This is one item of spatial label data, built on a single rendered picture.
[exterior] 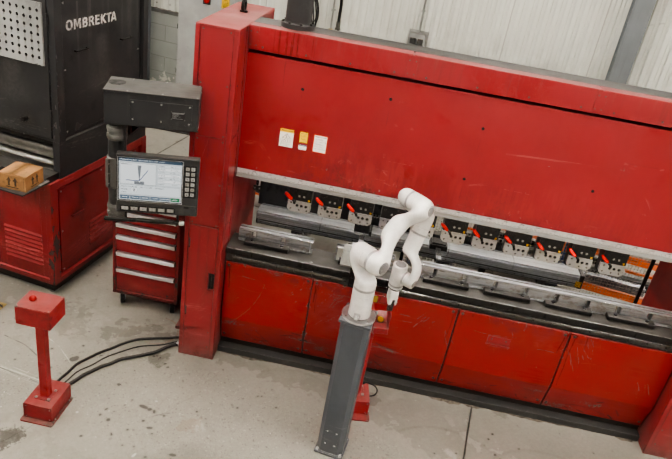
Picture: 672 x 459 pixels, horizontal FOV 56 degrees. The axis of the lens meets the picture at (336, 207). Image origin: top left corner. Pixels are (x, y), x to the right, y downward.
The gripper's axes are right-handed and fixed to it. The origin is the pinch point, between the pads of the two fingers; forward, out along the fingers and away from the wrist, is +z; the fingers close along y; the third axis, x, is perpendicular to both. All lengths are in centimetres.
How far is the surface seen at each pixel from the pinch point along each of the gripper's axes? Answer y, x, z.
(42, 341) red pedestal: 19, -193, 39
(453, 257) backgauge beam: -71, 52, 8
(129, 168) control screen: -25, -156, -55
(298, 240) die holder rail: -61, -56, 4
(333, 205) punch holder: -60, -38, -28
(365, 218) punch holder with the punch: -56, -16, -23
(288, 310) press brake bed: -45, -57, 51
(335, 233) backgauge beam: -83, -31, 9
